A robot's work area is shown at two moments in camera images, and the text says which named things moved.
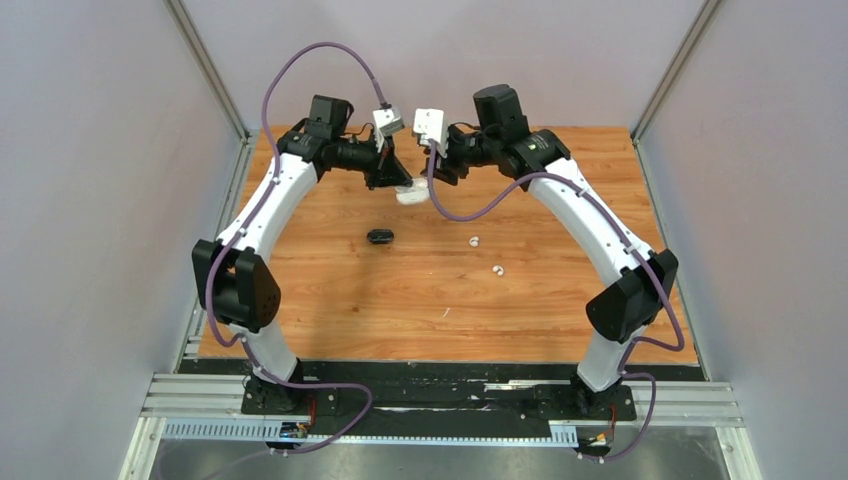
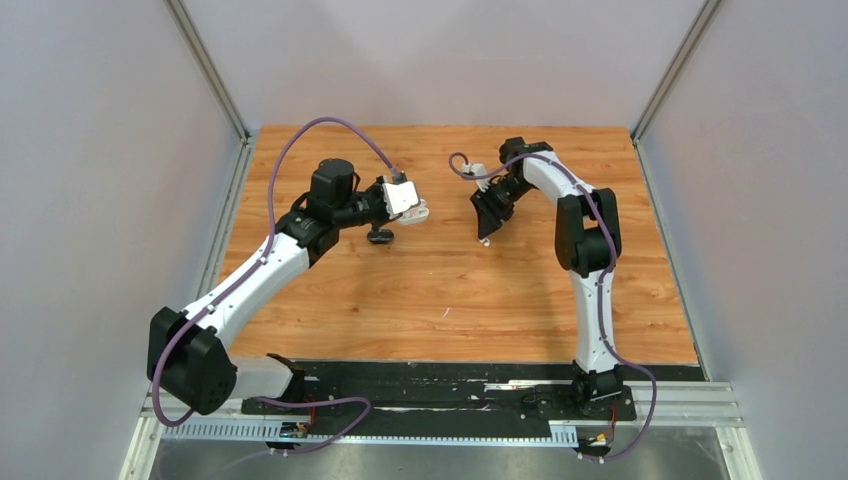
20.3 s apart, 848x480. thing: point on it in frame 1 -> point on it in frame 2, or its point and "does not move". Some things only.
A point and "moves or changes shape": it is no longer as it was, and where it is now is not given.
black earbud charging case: [380, 236] does not move
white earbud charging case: [415, 194] moves or changes shape
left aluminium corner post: [206, 66] does not move
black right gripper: [446, 168] -> [491, 213]
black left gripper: [385, 170] -> [377, 188]
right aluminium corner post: [684, 51] does not move
